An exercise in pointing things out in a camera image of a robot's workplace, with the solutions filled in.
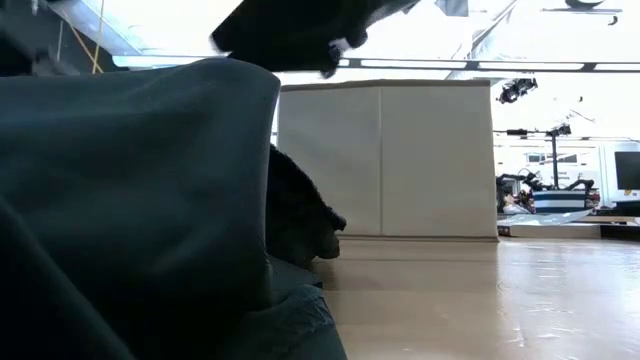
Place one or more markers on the light wooden table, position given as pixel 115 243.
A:
pixel 550 231

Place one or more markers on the black camera stand pole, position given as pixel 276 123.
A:
pixel 555 160

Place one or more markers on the black wall screen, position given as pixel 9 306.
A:
pixel 629 170

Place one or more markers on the dark blue textured garment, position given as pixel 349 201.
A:
pixel 295 325

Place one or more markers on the cardboard box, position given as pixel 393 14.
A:
pixel 400 160

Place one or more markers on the dark grey garment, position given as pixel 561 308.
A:
pixel 125 175

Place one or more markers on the black hanging camera rig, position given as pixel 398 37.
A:
pixel 517 90

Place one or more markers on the black robot workstation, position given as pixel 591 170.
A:
pixel 530 180

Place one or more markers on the blue white striped box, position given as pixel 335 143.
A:
pixel 560 200

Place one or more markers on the grey crumpled sheet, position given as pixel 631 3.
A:
pixel 545 219

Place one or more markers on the black fuzzy garment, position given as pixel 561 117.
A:
pixel 295 210

